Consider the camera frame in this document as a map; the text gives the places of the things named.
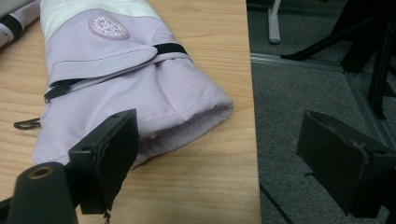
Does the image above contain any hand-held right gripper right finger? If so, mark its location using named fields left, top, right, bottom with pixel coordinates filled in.
left=296, top=109, right=396, bottom=219

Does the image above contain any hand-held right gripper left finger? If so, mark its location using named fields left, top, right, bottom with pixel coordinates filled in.
left=64, top=108, right=140, bottom=216

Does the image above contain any metal floor rail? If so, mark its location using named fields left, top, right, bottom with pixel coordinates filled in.
left=250, top=52, right=347, bottom=74
left=344, top=69, right=396, bottom=150

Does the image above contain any black floor cable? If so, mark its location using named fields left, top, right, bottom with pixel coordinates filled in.
left=260, top=183, right=294, bottom=224

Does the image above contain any white metal desk frame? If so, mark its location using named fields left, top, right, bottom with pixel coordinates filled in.
left=267, top=0, right=283, bottom=45

